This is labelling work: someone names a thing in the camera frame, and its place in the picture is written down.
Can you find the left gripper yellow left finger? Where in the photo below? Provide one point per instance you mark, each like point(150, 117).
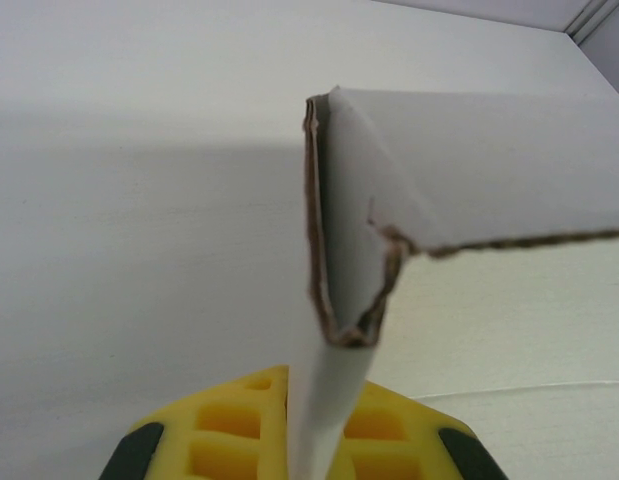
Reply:
point(214, 430)

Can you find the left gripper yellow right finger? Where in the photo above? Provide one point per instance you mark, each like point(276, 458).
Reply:
point(414, 440)

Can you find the aluminium frame corner post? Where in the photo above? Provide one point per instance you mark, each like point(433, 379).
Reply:
point(591, 15)

